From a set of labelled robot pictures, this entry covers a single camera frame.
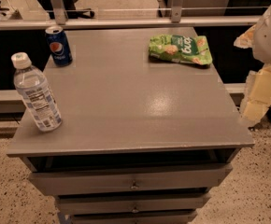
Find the grey drawer cabinet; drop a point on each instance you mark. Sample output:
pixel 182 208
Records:
pixel 122 110

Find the bottom grey drawer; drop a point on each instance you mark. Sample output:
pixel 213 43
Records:
pixel 154 217

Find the clear plastic water bottle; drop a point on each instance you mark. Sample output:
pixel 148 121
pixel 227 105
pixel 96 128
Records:
pixel 34 89

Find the middle grey drawer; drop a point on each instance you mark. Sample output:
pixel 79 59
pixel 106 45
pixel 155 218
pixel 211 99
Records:
pixel 132 203

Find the grey drawer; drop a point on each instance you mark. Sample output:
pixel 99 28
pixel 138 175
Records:
pixel 132 203
pixel 154 217
pixel 135 179

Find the metal window frame rail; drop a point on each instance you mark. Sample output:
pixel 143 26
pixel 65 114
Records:
pixel 84 24

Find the top grey drawer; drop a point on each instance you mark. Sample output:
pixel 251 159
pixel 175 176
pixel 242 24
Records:
pixel 135 179

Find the blue Pepsi can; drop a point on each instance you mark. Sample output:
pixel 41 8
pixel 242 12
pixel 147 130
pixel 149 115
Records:
pixel 59 46

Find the green rice chip bag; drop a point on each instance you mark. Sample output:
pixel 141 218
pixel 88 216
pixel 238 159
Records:
pixel 180 49

